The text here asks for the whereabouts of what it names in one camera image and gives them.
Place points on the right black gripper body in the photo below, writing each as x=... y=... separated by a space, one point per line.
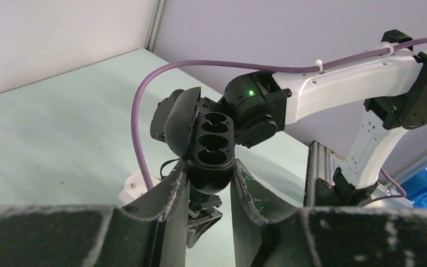
x=255 y=103

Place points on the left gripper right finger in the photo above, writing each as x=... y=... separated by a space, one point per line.
x=269 y=231

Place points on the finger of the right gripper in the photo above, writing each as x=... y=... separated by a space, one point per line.
x=199 y=222
x=206 y=201

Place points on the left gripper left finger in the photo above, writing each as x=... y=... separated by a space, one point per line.
x=150 y=231

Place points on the black charging case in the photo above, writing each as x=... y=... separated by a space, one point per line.
x=204 y=138

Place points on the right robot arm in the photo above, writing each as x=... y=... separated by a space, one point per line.
x=391 y=82

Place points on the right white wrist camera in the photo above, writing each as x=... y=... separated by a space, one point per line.
x=134 y=188

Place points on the aluminium frame rail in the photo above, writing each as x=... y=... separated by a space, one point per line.
x=323 y=165

